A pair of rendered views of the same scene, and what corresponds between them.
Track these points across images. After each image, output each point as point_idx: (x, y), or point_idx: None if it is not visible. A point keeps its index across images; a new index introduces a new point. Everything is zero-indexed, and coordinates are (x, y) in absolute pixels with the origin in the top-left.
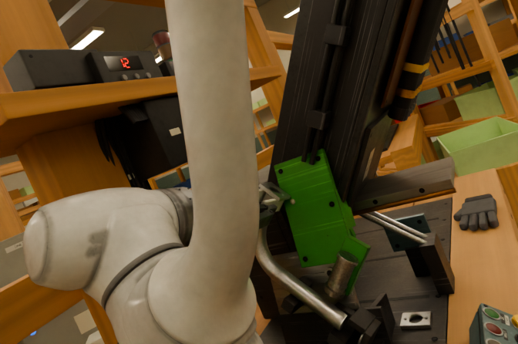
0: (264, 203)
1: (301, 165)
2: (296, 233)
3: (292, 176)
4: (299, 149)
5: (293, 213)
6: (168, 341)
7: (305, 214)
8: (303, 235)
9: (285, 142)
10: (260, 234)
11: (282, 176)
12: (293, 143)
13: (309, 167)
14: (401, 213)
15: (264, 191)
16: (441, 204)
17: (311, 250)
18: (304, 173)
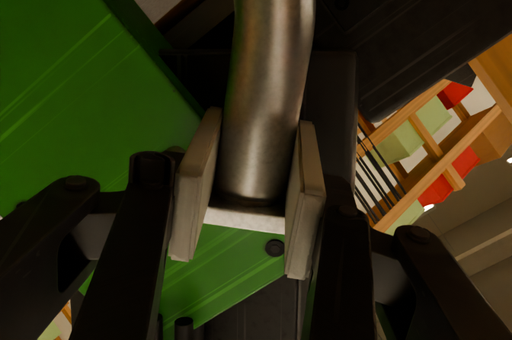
0: (174, 254)
1: (195, 293)
2: (101, 34)
3: (216, 248)
4: (238, 321)
5: (153, 113)
6: None
7: (100, 131)
8: (67, 40)
9: (296, 335)
10: None
11: (260, 233)
12: (264, 339)
13: (163, 294)
14: None
15: (286, 199)
16: (150, 17)
17: None
18: (175, 272)
